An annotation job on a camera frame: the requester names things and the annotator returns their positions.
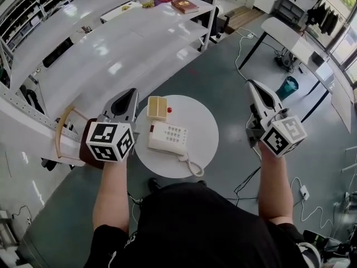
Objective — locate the clothes rack with dark garments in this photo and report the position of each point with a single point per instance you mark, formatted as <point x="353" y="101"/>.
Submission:
<point x="327" y="15"/>

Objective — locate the beige divided box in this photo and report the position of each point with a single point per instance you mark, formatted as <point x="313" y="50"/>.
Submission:
<point x="157" y="107"/>

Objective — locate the person's black shirt torso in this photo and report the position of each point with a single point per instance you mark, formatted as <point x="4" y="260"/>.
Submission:
<point x="195" y="227"/>

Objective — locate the wooden platform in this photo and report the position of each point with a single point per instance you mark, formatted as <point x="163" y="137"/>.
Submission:
<point x="245" y="17"/>

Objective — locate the person's black shoe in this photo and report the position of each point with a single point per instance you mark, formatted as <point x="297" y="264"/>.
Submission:
<point x="201" y="182"/>
<point x="153" y="183"/>

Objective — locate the black office chair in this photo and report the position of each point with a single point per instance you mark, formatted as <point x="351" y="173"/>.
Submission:
<point x="214" y="18"/>

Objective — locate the black bag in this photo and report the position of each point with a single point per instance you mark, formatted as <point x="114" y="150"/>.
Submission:
<point x="57" y="53"/>

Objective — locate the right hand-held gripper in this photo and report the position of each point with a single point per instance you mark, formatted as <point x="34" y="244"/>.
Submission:
<point x="284" y="137"/>

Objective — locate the person's left forearm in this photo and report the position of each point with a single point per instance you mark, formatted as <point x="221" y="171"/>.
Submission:
<point x="111" y="194"/>

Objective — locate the small red ball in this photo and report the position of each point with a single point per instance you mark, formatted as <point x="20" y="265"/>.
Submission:
<point x="169" y="110"/>

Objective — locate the wooden chair with maroon seat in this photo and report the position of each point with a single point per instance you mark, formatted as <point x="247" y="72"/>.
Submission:
<point x="83" y="152"/>

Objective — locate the large white shelf unit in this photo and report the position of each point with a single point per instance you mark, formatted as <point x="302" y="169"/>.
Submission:
<point x="111" y="52"/>

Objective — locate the red hardcover book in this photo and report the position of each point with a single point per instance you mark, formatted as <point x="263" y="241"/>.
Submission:
<point x="184" y="5"/>

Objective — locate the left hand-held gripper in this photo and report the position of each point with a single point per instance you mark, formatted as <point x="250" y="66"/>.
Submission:
<point x="110" y="138"/>

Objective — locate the white telephone base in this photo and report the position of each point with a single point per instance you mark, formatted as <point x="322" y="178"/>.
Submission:
<point x="170" y="134"/>

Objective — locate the white telephone handset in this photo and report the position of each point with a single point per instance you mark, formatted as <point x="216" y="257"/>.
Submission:
<point x="170" y="150"/>

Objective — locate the teal waste bin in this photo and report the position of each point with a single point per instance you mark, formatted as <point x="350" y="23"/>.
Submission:
<point x="287" y="87"/>

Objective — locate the long white desk black legs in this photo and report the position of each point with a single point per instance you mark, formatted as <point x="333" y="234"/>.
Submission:
<point x="301" y="46"/>

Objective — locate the white metal frame stand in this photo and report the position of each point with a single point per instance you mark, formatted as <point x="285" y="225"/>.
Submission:
<point x="350" y="158"/>

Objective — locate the pile of coloured cloths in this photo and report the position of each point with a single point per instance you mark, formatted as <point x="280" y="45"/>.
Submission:
<point x="156" y="2"/>

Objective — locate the person's right forearm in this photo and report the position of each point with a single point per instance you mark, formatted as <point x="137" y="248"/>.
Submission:
<point x="276" y="188"/>

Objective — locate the small yellow object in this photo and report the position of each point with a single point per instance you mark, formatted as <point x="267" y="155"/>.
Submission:
<point x="125" y="7"/>

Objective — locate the white storage shelf with bins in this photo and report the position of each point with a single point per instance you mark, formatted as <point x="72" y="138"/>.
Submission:
<point x="25" y="10"/>

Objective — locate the white round table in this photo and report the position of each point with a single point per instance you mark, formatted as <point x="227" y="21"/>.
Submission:
<point x="200" y="127"/>

